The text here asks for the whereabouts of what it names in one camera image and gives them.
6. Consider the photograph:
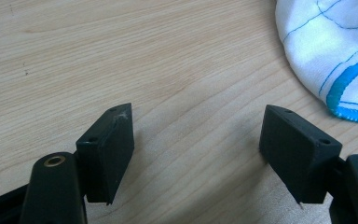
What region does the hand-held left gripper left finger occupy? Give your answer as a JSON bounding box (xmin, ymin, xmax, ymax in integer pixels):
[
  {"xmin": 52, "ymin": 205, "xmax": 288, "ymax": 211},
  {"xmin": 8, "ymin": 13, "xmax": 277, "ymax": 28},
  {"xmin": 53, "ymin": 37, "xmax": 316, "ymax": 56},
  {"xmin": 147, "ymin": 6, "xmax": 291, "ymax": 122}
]
[{"xmin": 76, "ymin": 103, "xmax": 135, "ymax": 206}]

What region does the white cloth with blue grid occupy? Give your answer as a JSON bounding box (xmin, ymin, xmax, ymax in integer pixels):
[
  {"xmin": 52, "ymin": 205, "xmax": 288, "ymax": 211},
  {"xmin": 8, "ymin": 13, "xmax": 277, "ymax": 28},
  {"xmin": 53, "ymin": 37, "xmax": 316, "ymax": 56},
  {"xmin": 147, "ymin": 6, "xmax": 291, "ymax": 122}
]
[{"xmin": 274, "ymin": 0, "xmax": 358, "ymax": 126}]

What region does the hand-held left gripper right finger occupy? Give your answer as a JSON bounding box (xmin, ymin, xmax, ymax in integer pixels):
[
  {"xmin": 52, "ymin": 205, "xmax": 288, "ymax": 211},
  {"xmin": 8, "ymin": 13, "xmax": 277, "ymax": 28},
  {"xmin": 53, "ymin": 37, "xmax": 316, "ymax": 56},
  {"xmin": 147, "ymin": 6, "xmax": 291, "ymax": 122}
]
[{"xmin": 258, "ymin": 104, "xmax": 344, "ymax": 205}]

